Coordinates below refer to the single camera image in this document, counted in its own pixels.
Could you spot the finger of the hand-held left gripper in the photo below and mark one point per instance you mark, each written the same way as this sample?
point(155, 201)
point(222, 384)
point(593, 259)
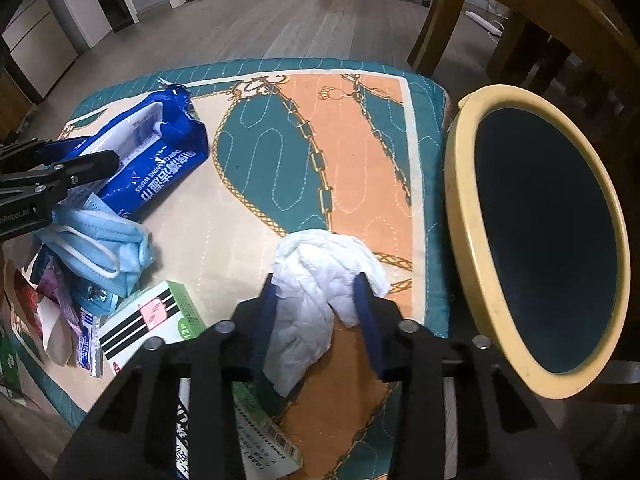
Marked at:
point(30, 152)
point(90, 167)

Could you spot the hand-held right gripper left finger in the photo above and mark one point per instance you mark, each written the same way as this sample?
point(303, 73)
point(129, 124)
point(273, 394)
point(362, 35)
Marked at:
point(265, 312)

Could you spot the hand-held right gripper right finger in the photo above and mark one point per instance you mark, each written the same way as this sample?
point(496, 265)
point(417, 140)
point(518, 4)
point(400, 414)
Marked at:
point(367, 320)

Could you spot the white tissue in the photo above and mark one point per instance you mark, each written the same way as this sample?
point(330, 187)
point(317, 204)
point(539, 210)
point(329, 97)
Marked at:
point(320, 280)

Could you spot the blue wet wipes pack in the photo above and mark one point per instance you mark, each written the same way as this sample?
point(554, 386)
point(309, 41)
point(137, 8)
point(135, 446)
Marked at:
point(165, 160)

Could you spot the blue face mask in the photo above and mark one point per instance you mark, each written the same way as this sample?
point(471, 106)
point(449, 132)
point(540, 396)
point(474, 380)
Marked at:
point(127, 242)

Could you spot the yellow-rimmed dark bin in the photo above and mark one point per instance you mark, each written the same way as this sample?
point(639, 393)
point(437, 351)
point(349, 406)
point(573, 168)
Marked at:
point(540, 240)

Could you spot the green and white striped box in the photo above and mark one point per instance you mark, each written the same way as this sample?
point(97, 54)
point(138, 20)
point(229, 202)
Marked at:
point(150, 320)

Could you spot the small blue and white wrapper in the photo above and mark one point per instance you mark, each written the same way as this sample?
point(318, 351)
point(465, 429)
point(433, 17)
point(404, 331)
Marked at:
point(90, 345)

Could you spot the green packet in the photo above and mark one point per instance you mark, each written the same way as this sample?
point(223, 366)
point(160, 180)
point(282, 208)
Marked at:
point(10, 365)

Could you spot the printed quilted mat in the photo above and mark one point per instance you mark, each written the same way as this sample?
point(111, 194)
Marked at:
point(350, 160)

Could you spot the white power strip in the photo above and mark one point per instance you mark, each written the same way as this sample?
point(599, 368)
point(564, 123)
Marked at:
point(485, 22)

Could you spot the wooden chair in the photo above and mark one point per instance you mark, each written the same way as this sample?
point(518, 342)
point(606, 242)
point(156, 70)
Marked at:
point(450, 0)

